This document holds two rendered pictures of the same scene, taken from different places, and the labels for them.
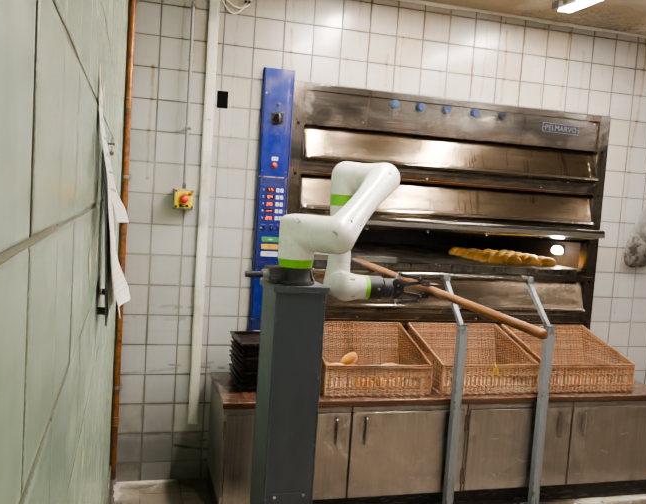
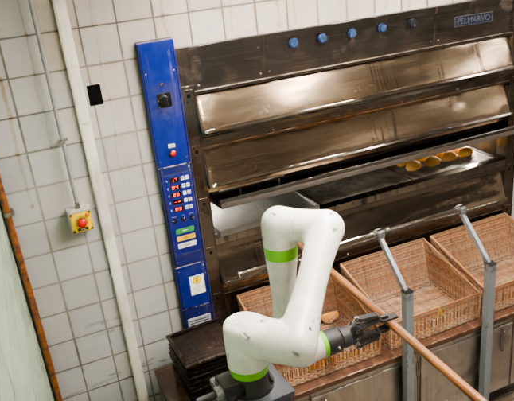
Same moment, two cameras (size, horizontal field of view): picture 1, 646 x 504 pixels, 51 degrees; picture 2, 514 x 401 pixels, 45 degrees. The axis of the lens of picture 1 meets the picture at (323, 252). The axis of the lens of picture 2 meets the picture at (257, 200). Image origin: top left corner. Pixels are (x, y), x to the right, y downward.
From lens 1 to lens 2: 1.29 m
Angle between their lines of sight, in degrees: 19
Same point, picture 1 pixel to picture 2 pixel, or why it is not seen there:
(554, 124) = (466, 16)
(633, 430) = not seen: outside the picture
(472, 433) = (424, 375)
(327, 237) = (287, 358)
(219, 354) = (157, 349)
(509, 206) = (426, 118)
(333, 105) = (223, 64)
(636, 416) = not seen: outside the picture
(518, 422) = (465, 351)
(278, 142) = (171, 126)
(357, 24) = not seen: outside the picture
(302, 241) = (256, 358)
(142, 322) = (71, 347)
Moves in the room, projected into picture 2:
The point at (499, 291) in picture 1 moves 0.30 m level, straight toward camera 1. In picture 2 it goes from (423, 204) to (430, 227)
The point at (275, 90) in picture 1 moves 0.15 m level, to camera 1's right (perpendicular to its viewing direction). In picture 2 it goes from (154, 68) to (190, 64)
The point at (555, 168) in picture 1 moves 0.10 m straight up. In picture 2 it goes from (471, 65) to (472, 46)
